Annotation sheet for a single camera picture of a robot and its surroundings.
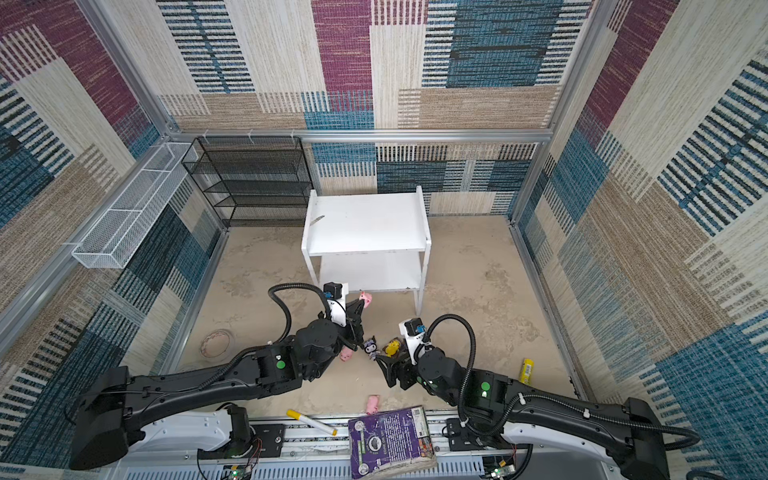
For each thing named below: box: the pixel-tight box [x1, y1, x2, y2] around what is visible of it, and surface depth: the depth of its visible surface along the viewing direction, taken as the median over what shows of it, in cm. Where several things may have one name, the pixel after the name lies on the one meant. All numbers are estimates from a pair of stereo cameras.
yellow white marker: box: [286, 409, 338, 436], surface depth 78 cm
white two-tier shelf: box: [301, 186, 432, 316], surface depth 76 cm
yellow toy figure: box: [385, 340, 401, 358], surface depth 86 cm
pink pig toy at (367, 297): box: [359, 291, 373, 309], surface depth 73 cm
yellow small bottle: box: [519, 358, 535, 386], surface depth 85 cm
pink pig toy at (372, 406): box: [366, 395, 380, 415], surface depth 78 cm
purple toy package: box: [348, 405, 437, 479], surface depth 73 cm
